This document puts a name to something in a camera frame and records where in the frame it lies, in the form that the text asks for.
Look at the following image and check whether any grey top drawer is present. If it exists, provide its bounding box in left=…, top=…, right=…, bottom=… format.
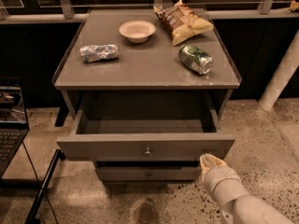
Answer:
left=57, top=108, right=235, bottom=161

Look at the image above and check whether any grey drawer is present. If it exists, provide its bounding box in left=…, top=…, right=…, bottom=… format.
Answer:
left=94, top=161, right=201, bottom=182
left=57, top=108, right=235, bottom=161

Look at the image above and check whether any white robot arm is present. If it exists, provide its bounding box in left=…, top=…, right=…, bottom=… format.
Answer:
left=200, top=153, right=294, bottom=224

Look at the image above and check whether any grey drawer cabinet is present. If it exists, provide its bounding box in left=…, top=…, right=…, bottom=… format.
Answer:
left=50, top=7, right=243, bottom=183

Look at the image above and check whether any grey bottom drawer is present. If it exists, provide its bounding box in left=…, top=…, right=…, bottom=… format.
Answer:
left=94, top=161, right=201, bottom=182

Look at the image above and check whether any green soda can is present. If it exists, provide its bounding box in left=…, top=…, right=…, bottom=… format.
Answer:
left=178, top=45, right=213, bottom=76

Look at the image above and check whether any brown yellow chip bag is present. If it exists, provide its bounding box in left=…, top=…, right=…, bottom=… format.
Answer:
left=153, top=0, right=214, bottom=46

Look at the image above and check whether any white paper bowl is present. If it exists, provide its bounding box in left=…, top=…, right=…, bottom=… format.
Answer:
left=119, top=21, right=156, bottom=43

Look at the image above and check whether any black stand leg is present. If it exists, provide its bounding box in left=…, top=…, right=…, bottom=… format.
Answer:
left=24, top=149, right=65, bottom=224

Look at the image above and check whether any black laptop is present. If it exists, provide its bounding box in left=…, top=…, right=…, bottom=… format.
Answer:
left=0, top=77, right=29, bottom=177

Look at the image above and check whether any metal window railing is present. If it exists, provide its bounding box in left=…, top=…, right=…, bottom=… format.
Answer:
left=0, top=0, right=299, bottom=25

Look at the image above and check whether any white cylindrical post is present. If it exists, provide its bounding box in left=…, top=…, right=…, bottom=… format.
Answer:
left=258, top=31, right=299, bottom=111

